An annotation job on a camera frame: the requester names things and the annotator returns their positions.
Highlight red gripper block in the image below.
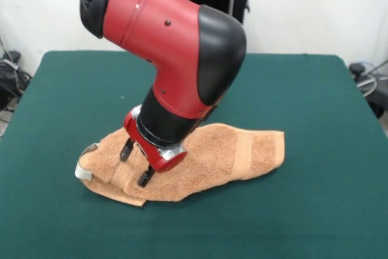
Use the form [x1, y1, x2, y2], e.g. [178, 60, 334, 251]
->
[119, 110, 187, 187]

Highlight tan terry towel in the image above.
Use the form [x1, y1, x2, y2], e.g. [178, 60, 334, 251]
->
[73, 122, 286, 208]

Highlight dark green table cloth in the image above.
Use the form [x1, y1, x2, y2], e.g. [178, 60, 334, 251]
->
[0, 50, 388, 259]

